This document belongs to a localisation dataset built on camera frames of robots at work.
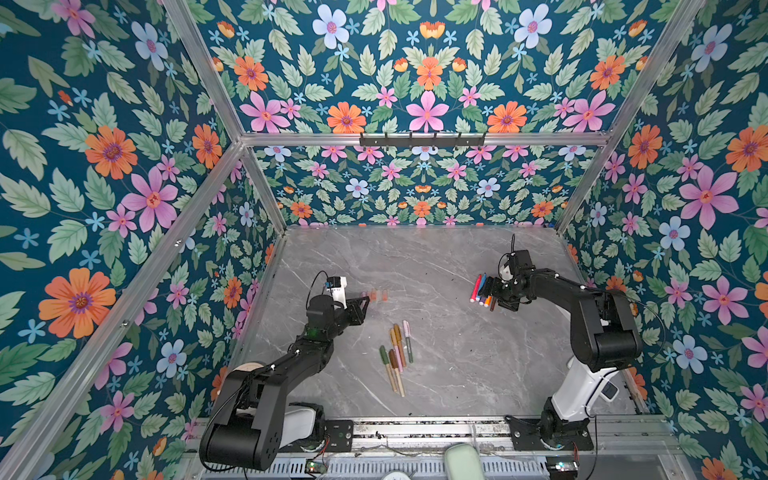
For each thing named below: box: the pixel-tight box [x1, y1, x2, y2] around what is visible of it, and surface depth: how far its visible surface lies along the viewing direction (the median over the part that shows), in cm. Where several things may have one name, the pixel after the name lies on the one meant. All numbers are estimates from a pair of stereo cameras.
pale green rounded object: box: [444, 443, 485, 480], surface depth 69 cm
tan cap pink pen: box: [390, 328, 403, 373], surface depth 90 cm
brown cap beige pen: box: [389, 349, 405, 398], surface depth 88 cm
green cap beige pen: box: [379, 345, 397, 393], surface depth 88 cm
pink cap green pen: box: [402, 320, 414, 363], surface depth 92 cm
